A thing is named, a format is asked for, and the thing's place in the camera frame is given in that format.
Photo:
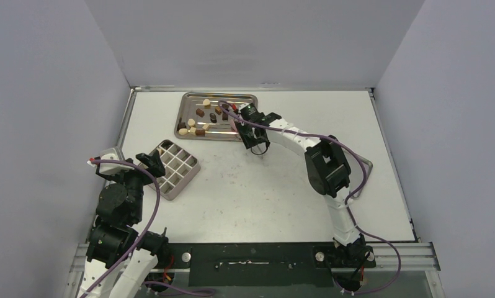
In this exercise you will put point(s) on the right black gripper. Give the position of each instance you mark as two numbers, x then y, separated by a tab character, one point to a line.
245	128

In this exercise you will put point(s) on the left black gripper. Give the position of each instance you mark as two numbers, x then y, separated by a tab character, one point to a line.
152	161

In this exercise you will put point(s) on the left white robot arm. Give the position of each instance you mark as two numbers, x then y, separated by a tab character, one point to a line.
118	258

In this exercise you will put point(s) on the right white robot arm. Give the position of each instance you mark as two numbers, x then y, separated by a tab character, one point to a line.
328	174

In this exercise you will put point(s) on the dark brown square chocolate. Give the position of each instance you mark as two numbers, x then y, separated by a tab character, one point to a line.
181	125

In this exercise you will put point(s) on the steel chocolate tray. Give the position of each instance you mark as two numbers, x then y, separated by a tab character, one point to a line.
217	126

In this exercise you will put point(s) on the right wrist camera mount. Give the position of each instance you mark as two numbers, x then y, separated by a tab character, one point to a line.
242	109

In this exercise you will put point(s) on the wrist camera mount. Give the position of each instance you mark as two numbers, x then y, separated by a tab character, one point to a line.
113	153
242	109

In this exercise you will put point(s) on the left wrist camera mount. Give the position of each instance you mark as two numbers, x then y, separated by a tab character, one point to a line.
113	153

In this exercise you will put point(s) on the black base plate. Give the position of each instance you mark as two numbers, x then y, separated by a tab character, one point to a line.
264	264

